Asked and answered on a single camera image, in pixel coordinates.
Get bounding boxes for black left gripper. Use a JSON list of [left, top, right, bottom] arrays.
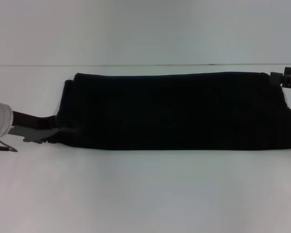
[[8, 110, 64, 144]]

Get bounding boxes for black shirt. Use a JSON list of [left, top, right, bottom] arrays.
[[56, 71, 291, 152]]

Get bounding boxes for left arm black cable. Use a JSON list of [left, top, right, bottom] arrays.
[[0, 136, 18, 153]]

